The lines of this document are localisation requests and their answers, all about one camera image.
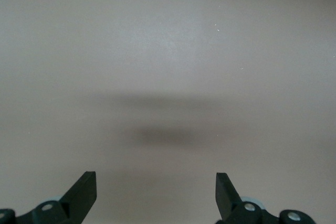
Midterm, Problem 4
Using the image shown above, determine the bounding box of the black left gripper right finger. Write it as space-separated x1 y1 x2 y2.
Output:
215 172 281 224

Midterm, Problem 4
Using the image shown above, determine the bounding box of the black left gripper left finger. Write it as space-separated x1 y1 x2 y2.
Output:
15 171 98 224

